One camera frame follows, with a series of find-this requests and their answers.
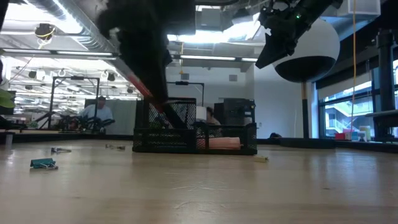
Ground black rig post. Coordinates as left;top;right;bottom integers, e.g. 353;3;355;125
375;27;397;142

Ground black mesh desk organizer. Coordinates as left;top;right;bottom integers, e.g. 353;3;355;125
132;97;258;156

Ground black cabinet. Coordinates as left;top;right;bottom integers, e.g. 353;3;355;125
213;98;256;126

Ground black background monitor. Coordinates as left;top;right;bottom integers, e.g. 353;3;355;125
0;90;17;116

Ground black ceiling device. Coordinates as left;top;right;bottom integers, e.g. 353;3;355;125
34;22;57;41

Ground red-handled scissors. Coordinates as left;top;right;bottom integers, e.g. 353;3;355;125
126;73;165;114

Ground grey ceiling box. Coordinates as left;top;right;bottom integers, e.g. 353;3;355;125
198;7;223;30

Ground pink sticky note pad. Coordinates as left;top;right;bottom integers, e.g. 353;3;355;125
196;136;243;151

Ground green partition screen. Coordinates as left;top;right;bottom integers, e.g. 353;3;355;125
105;99;137;136

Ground teal binder clip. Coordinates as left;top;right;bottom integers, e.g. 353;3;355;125
30;157;59;171

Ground person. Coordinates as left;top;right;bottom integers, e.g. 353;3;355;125
79;95;114;133
205;106;222;126

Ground black side desk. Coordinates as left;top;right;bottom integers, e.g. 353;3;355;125
365;109;398;142

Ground yellow hanging cable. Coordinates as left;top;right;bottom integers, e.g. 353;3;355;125
351;0;358;131

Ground black background rig frame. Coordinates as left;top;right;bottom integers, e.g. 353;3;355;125
48;75;101;131

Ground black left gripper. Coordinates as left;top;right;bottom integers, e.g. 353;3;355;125
96;0;197;105

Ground black aluminium table frame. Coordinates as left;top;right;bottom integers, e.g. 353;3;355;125
0;130;398;154

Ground white globe desk lamp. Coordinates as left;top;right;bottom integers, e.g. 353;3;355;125
272;17;341;149

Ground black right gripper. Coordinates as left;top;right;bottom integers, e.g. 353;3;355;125
254;0;315;70

